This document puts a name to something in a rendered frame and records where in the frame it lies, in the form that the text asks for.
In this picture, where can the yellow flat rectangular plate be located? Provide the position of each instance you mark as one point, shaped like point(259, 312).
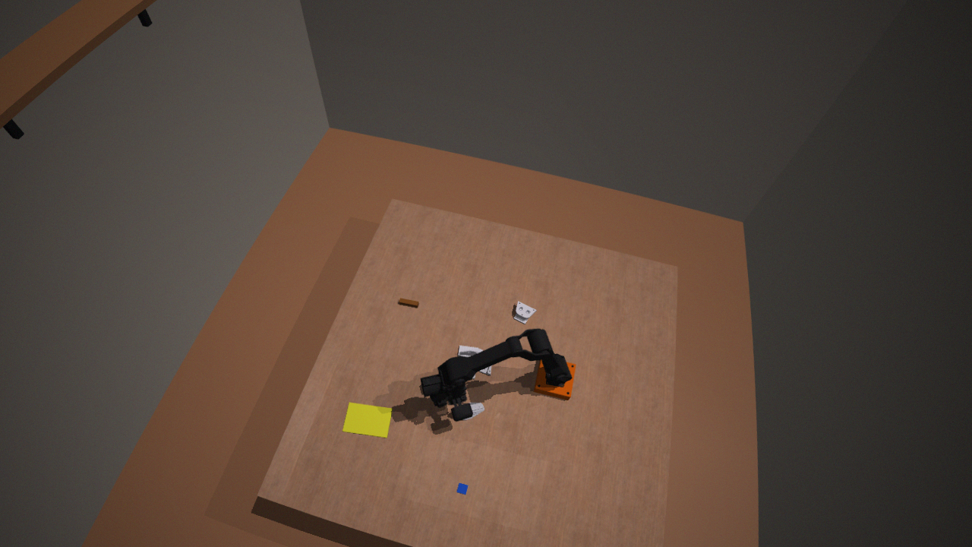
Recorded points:
point(367, 420)

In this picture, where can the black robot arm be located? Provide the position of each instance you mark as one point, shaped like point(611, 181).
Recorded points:
point(455, 371)

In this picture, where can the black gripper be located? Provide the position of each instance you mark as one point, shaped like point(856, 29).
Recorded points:
point(460, 412)

